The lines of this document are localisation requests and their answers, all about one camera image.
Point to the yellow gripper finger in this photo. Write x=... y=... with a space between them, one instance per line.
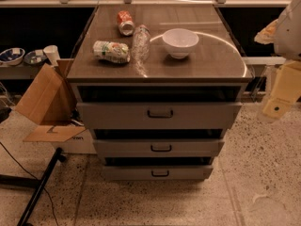
x=283 y=89

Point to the grey drawer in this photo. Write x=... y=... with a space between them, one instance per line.
x=144 y=173
x=158 y=115
x=158 y=147

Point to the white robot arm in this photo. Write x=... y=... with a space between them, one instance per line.
x=285 y=34

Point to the grey drawer cabinet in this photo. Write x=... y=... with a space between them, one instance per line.
x=213 y=73

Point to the grey bottom drawer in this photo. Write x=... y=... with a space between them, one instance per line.
x=144 y=173

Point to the grey top drawer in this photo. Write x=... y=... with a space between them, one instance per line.
x=158 y=115

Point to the open cardboard box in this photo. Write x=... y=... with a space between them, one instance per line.
x=49 y=102

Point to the clear plastic bottle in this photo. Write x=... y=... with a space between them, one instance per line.
x=141 y=43

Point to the red soda can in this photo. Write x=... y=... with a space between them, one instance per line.
x=125 y=23

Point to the crushed green white can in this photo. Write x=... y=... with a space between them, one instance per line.
x=115 y=52

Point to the white paper cup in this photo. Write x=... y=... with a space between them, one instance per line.
x=51 y=51

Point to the blue bowl with card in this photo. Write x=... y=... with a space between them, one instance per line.
x=35 y=58

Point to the black stand leg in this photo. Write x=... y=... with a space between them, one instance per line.
x=37 y=184

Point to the blue white bowl left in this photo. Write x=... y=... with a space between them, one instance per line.
x=12 y=56

